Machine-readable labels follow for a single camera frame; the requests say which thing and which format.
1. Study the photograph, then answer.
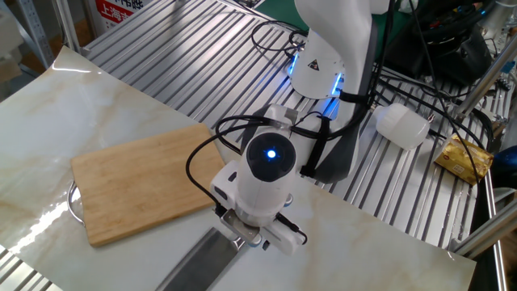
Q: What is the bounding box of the black bag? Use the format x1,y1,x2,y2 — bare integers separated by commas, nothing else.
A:
383,0,494,86

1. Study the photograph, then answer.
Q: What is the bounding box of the marble pattern table mat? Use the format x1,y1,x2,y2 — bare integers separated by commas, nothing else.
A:
0,45,477,291

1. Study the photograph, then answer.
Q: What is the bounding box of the white LED bulb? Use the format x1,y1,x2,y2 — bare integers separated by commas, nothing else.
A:
366,102,431,151

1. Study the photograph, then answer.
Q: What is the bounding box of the red white printed sign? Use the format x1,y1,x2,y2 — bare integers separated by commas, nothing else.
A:
95,0,153,33

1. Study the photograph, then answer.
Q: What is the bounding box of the black camera cable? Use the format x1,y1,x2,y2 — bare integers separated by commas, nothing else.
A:
185,115,292,217

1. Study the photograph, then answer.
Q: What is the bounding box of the aluminium frame post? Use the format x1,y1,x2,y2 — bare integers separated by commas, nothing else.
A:
52,0,82,56
452,34,517,119
449,200,517,259

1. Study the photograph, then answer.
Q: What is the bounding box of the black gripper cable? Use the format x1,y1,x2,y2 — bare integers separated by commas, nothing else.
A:
276,213,309,246

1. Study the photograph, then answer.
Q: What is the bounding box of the silver wrist camera blue end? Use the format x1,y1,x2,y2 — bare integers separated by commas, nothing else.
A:
220,208,263,247

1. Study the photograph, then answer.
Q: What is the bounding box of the gold foil packet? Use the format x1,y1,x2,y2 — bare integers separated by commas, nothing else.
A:
434,135,494,186

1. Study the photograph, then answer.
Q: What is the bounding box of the wooden cutting board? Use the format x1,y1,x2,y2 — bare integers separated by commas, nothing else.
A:
66,123,226,248

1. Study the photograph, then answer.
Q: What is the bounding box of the dark blue round object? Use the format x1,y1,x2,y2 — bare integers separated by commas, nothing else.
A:
490,145,517,190

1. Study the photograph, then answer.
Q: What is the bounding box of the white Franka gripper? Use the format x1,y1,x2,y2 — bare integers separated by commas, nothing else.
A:
209,160,307,256

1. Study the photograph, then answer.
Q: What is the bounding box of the steel cleaver knife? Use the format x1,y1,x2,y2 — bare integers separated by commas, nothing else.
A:
155,226,250,291

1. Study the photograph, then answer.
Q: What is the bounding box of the grey perforated shelf upright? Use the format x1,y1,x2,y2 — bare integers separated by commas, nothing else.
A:
15,0,56,70

